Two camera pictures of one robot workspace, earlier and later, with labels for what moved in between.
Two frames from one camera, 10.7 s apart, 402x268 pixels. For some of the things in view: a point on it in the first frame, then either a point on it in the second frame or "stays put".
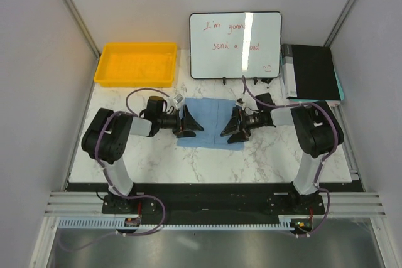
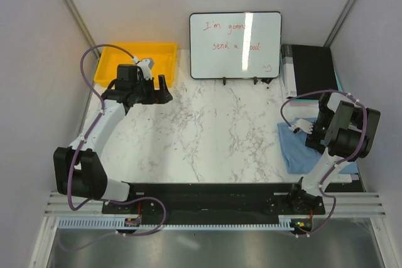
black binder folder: [308, 73] stays put
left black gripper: [186, 125] → [159, 96]
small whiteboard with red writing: [230, 45] stays put
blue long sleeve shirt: [213, 115] → [297, 158]
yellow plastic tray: [137, 64] stays put
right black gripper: [241, 133] → [313, 140]
